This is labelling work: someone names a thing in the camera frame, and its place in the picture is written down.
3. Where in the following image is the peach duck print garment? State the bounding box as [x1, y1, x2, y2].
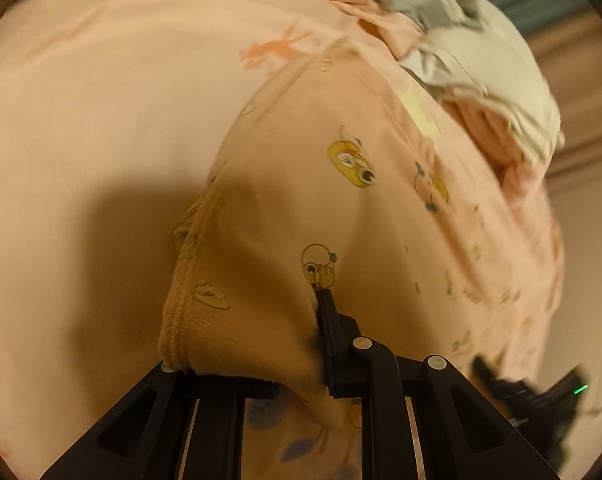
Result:
[158, 39, 567, 480]

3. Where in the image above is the pink folded garment under white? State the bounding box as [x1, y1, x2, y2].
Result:
[443, 101, 548, 207]

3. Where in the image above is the pink animal print bedsheet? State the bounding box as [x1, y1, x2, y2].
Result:
[0, 0, 420, 479]

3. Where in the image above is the beige curtain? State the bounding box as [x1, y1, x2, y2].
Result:
[490, 0, 602, 193]

